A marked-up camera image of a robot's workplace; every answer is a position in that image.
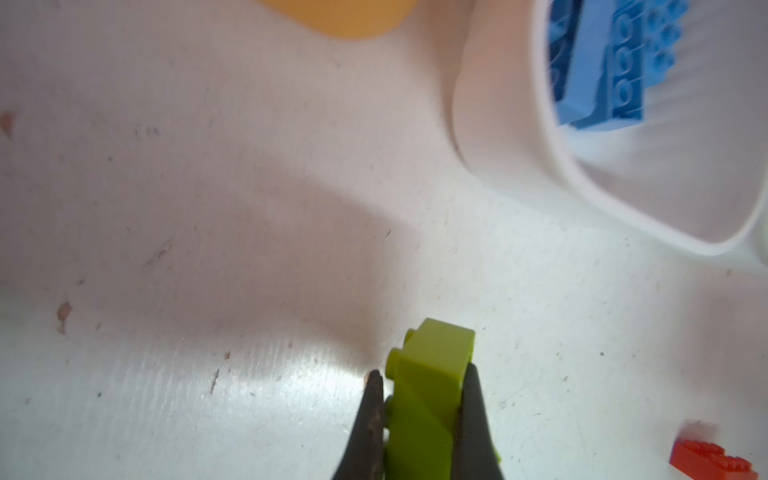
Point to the middle white plastic bin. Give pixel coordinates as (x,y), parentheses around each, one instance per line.
(692,175)

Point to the red lego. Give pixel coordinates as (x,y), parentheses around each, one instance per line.
(708,461)

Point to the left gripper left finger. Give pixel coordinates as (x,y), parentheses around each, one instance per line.
(363,458)

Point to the blue lego cluster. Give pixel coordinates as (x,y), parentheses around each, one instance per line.
(562,28)

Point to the yellow plastic bin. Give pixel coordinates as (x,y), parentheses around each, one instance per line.
(346,19)

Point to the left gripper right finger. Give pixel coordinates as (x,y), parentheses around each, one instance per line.
(473,456)

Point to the green lego cluster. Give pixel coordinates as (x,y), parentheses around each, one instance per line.
(427,372)

